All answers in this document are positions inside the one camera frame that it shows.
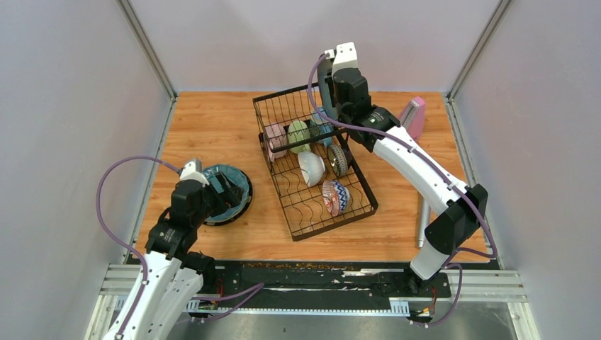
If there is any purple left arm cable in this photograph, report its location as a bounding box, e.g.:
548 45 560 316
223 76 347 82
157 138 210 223
96 155 181 340

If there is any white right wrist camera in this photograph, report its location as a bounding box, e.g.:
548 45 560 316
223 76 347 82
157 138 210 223
324 42 359 75

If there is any pink ceramic mug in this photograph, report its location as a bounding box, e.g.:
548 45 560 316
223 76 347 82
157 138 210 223
264 123 288 163

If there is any blue-grey ceramic plate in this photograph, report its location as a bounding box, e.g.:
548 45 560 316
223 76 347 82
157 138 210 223
317 57 338 120

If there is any silver microphone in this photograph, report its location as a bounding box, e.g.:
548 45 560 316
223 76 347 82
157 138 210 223
417 196 431 249

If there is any red and blue patterned bowl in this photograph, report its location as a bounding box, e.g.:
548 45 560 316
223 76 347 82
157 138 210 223
322 180 352 217

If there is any black bottom plate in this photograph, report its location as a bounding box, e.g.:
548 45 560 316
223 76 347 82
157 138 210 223
201 165 254 227

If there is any patterned ceramic bowl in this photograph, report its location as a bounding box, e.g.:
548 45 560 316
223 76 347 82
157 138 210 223
327 144 352 177

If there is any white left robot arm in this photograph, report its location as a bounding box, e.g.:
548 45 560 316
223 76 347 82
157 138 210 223
104 164 252 339

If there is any blue butterfly mug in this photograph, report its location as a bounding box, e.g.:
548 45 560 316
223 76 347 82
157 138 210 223
309 109 334 147

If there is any white zigzag ceramic bowl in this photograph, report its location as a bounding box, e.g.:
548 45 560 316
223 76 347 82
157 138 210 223
298 152 325 187

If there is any pink metronome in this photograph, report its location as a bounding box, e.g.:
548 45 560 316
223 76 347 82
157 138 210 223
398 96 426 141

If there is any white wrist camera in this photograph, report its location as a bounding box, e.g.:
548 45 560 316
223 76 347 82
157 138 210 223
179 159 210 186
324 42 359 75

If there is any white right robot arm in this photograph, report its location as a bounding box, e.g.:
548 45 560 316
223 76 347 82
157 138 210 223
318 68 488 296

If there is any light green mug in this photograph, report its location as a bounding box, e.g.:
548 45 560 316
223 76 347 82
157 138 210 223
287 120 311 154

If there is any black wire dish rack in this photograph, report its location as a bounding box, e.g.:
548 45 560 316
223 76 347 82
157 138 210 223
252 86 378 242

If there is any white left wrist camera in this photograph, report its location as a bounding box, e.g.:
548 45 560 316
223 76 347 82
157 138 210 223
179 159 210 186

